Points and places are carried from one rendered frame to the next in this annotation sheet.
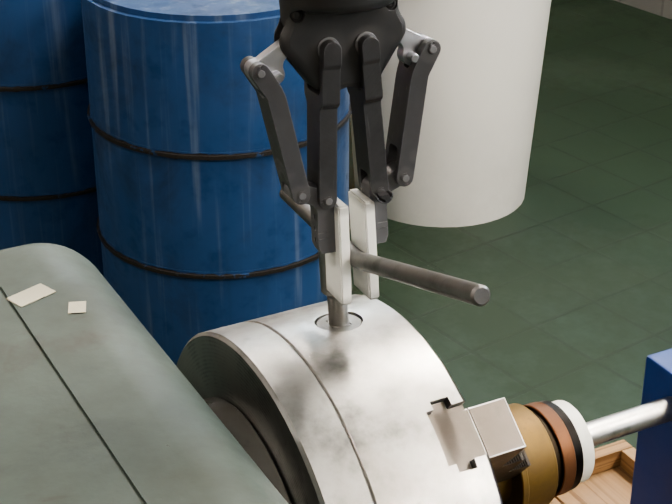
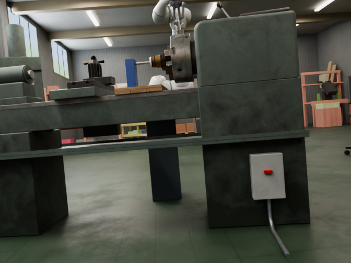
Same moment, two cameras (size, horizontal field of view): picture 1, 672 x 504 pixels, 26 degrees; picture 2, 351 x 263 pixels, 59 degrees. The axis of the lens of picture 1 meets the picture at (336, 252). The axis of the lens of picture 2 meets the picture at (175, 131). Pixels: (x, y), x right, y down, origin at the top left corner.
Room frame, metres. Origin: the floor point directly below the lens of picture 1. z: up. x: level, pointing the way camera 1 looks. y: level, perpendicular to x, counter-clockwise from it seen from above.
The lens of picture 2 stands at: (2.65, 1.07, 0.68)
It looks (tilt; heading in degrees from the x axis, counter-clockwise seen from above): 2 degrees down; 213
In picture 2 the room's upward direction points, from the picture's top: 5 degrees counter-clockwise
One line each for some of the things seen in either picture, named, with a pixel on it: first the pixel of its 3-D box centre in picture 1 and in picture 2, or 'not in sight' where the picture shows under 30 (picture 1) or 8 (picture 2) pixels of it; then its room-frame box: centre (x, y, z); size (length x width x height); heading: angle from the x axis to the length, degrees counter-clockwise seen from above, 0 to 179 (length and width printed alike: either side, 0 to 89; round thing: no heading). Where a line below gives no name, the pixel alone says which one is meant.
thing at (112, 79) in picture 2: not in sight; (99, 81); (1.08, -0.57, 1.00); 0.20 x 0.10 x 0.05; 118
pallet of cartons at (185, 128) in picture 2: not in sight; (184, 129); (-8.24, -5.65, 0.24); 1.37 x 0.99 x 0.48; 126
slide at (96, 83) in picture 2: not in sight; (93, 87); (1.16, -0.57, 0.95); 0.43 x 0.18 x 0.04; 28
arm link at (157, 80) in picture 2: not in sight; (159, 88); (0.44, -0.52, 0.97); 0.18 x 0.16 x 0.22; 137
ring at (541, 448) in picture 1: (508, 460); (159, 61); (0.95, -0.14, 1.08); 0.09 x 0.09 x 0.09; 28
